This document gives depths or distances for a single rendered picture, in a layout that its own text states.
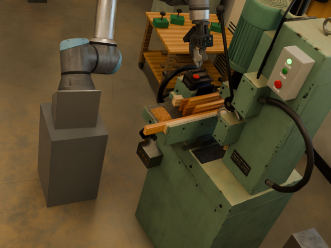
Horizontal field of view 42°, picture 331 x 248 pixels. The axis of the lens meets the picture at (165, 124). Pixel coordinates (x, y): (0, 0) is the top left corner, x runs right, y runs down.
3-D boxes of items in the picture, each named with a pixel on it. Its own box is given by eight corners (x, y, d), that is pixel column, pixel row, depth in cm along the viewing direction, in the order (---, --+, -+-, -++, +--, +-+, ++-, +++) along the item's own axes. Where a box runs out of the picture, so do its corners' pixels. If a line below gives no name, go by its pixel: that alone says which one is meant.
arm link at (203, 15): (184, 10, 193) (202, 9, 198) (185, 21, 194) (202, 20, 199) (197, 10, 186) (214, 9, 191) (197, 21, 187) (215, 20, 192)
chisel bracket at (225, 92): (228, 93, 206) (233, 79, 200) (246, 112, 198) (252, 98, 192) (215, 96, 202) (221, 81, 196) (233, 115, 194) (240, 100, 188)
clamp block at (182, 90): (195, 86, 224) (200, 72, 219) (210, 102, 217) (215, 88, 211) (172, 91, 217) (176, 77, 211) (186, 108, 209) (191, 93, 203)
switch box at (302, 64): (277, 81, 158) (295, 45, 148) (295, 98, 153) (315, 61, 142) (265, 84, 155) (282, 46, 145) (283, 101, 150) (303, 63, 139)
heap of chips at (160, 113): (162, 107, 201) (163, 103, 200) (173, 120, 195) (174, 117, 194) (149, 109, 197) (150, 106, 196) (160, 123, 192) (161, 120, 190)
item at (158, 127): (246, 108, 215) (249, 101, 213) (248, 110, 214) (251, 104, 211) (143, 132, 185) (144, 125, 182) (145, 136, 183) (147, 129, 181)
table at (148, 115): (227, 84, 238) (231, 76, 234) (262, 120, 221) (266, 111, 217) (131, 103, 207) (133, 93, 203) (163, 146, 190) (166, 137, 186)
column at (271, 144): (256, 149, 208) (324, 16, 162) (287, 183, 196) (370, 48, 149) (220, 161, 197) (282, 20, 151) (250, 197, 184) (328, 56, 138)
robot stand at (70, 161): (47, 207, 252) (51, 141, 217) (37, 170, 272) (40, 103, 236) (96, 198, 265) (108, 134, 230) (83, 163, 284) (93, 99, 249)
